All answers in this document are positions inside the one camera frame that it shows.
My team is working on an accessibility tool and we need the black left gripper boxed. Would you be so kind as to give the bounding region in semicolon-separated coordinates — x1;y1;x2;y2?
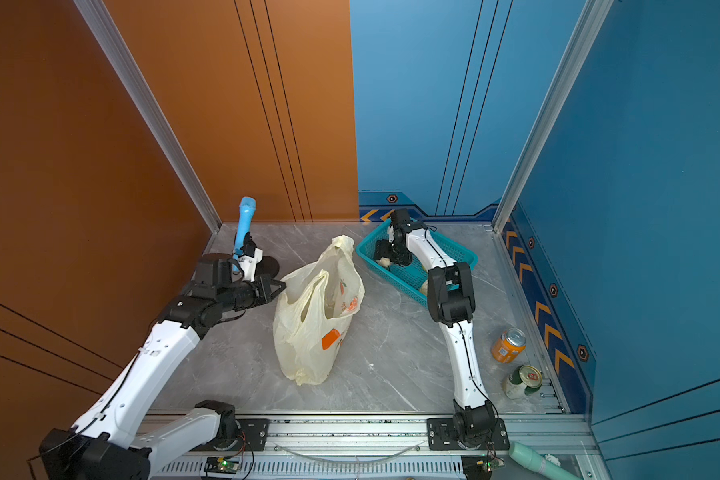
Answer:
218;273;287;315

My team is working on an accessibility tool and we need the yellow printed plastic bag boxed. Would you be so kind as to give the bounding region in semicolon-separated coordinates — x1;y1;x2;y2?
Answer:
273;235;365;385

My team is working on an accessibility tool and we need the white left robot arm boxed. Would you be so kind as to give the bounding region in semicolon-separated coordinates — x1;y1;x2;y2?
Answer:
36;254;286;479

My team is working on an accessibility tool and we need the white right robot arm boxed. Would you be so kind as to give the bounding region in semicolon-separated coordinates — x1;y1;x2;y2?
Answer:
372;209;500;449

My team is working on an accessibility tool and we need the teal perforated plastic basket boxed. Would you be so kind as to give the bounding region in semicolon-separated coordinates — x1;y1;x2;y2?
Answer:
355;219;479;308

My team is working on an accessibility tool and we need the orange soda can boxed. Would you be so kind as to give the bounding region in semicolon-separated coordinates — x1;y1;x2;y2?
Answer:
491;328;527;364

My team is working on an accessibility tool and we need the green beer can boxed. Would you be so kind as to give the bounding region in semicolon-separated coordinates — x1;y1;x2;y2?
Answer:
502;365;543;399

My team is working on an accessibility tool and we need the left green circuit board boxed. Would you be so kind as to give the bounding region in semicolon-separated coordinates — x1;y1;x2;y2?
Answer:
202;457;241;476

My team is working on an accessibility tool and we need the green circuit board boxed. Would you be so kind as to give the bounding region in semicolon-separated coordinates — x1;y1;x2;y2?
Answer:
461;456;505;480
202;457;241;476

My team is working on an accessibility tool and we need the right green circuit board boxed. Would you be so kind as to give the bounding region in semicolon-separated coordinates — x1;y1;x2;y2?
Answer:
461;456;505;480

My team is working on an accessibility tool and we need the mint green tube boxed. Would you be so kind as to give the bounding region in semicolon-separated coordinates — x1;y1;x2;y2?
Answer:
508;442;579;480

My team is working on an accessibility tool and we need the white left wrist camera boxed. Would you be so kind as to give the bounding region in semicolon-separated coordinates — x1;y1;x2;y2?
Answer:
234;232;263;281

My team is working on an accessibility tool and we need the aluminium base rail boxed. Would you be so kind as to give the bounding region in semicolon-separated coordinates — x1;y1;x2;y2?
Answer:
156;411;609;479

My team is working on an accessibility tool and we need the aluminium right corner post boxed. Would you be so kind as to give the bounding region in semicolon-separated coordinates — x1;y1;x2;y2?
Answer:
492;0;614;234

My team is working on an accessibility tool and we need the aluminium corner post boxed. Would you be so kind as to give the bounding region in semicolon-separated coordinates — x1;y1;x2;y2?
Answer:
74;0;222;234
492;0;614;234

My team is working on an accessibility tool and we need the aluminium left corner post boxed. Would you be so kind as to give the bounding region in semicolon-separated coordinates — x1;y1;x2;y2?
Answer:
74;0;222;234

